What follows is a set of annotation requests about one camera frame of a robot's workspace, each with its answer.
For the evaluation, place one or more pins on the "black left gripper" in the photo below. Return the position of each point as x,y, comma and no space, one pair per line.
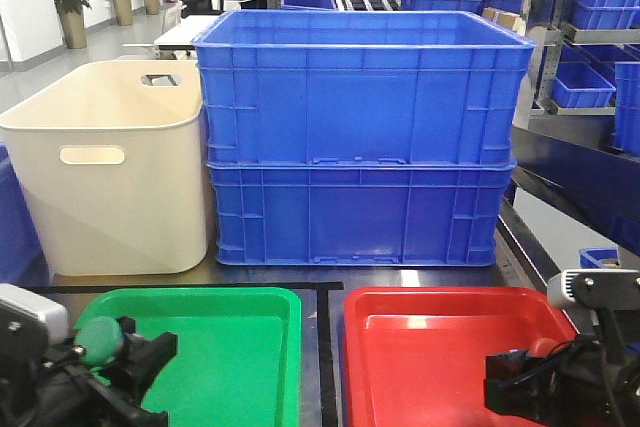
51,386

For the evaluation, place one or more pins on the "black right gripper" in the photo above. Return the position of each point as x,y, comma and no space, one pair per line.
575,384

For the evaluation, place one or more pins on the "red push button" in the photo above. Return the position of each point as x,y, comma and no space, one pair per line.
542,347

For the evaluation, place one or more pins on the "green push button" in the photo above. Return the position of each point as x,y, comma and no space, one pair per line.
102,339

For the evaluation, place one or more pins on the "red plastic tray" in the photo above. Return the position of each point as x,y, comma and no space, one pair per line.
416,356

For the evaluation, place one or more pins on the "green plastic tray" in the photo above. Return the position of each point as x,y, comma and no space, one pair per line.
238,361

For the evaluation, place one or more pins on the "lower blue stacked crate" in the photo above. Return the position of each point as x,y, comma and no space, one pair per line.
415,215

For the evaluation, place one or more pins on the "blue stacked crate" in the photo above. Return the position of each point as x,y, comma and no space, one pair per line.
415,215
320,87

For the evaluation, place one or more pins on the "cream plastic basket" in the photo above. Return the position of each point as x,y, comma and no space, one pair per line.
110,161

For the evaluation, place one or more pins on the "upper blue stacked crate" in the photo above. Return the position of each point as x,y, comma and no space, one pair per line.
320,87

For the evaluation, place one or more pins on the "potted plant background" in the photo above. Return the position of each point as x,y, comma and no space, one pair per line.
71,15

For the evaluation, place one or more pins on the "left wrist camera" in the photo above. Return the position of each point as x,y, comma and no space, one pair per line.
22,309

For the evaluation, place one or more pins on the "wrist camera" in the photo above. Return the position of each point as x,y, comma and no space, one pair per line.
22,309
595,288

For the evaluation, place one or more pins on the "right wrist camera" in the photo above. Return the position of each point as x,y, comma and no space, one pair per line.
595,288

